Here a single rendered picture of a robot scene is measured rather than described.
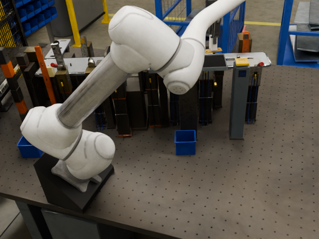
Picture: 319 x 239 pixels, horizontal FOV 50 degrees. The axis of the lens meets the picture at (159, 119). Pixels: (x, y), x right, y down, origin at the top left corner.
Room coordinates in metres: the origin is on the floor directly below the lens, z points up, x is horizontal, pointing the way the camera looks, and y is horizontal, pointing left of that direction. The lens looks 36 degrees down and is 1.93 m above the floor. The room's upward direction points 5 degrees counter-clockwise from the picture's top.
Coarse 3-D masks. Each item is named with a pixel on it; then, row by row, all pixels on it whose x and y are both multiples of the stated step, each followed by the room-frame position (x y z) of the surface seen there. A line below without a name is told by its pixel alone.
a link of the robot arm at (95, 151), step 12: (84, 132) 1.13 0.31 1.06; (96, 132) 1.14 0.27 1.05; (84, 144) 1.08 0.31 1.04; (96, 144) 1.06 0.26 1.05; (108, 144) 1.09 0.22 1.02; (72, 156) 1.04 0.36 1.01; (84, 156) 1.04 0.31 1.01; (96, 156) 1.03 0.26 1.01; (108, 156) 1.05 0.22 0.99; (72, 168) 1.06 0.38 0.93; (84, 168) 1.04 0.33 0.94; (96, 168) 1.03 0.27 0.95
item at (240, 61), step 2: (236, 58) 1.49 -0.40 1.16; (238, 58) 1.49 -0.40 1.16; (240, 58) 1.49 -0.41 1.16; (242, 58) 1.48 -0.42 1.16; (244, 58) 1.48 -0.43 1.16; (246, 58) 1.48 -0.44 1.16; (236, 60) 1.47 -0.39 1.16; (238, 60) 1.47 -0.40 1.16; (240, 60) 1.47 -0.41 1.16; (242, 60) 1.47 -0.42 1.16; (244, 60) 1.46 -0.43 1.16; (246, 60) 1.46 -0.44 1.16; (236, 62) 1.45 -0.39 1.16; (238, 62) 1.45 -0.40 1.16; (240, 62) 1.45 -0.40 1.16; (242, 62) 1.45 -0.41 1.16; (244, 62) 1.44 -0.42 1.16; (246, 62) 1.44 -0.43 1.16; (248, 62) 1.44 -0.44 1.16; (236, 64) 1.44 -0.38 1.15; (238, 64) 1.44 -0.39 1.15; (240, 64) 1.43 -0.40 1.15; (242, 64) 1.43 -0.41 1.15; (244, 64) 1.43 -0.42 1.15; (246, 64) 1.43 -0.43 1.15; (248, 64) 1.43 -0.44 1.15
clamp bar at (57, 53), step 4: (56, 40) 1.75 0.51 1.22; (52, 44) 1.72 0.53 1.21; (56, 44) 1.71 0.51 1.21; (52, 48) 1.72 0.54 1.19; (56, 48) 1.71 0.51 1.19; (56, 52) 1.72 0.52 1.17; (60, 52) 1.73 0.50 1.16; (56, 56) 1.72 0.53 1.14; (60, 56) 1.72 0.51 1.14; (56, 60) 1.73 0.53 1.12; (60, 60) 1.73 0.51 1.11; (60, 64) 1.73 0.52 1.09; (64, 64) 1.74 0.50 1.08; (64, 68) 1.73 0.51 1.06
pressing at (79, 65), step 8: (232, 56) 1.83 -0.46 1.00; (240, 56) 1.82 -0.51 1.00; (248, 56) 1.81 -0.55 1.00; (256, 56) 1.80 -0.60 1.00; (264, 56) 1.80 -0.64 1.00; (48, 64) 1.92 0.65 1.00; (72, 64) 1.90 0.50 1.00; (80, 64) 1.89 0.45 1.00; (232, 64) 1.73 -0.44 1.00; (264, 64) 1.69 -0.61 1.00; (40, 72) 1.83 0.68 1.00; (72, 72) 1.79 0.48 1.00; (80, 72) 1.78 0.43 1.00
